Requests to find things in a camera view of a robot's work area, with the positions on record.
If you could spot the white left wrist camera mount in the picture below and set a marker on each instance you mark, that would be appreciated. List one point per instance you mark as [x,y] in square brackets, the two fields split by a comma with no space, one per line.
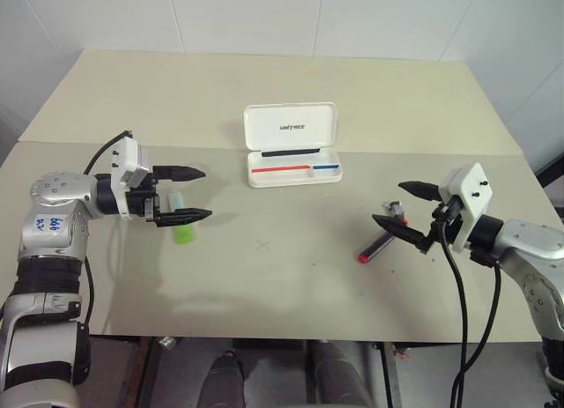
[128,157]

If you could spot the grey metal table leg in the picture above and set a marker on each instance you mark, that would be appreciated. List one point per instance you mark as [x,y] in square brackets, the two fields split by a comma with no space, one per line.
[388,377]

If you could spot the green stick with clear cap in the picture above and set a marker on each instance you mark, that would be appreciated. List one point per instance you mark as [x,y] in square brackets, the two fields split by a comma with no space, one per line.
[185,235]

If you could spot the white hinged pencil case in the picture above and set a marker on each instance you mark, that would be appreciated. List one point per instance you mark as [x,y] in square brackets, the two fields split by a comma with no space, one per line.
[291,130]

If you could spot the black frame beside table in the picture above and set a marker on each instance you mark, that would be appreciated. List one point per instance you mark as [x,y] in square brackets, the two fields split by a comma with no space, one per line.
[551,170]

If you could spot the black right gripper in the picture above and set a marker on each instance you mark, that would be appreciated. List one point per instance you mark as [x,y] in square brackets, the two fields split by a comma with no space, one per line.
[447,218]

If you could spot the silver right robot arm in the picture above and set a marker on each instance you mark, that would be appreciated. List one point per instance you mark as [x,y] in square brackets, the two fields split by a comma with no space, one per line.
[529,258]

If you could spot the dark grey rounded shape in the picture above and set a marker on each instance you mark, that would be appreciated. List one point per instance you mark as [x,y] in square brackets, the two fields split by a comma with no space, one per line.
[224,381]
[339,377]

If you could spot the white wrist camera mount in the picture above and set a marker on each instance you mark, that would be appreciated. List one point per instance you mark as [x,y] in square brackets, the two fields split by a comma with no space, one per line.
[128,157]
[471,192]

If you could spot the small shiny metal bracket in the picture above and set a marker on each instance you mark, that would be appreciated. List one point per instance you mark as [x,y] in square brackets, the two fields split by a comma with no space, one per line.
[166,342]

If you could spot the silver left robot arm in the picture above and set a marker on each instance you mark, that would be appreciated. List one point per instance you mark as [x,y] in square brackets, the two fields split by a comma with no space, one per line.
[48,302]

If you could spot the white label with blue writing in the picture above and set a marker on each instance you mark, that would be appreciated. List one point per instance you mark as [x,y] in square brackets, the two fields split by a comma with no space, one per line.
[48,228]

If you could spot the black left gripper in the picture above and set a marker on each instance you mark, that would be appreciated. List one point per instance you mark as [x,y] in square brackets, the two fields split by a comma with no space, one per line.
[138,202]

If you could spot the black marker with red cap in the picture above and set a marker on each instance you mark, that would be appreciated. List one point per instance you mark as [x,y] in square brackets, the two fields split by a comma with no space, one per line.
[374,248]

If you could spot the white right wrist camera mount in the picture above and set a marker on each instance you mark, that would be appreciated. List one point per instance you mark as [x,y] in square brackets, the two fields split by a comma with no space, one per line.
[471,192]

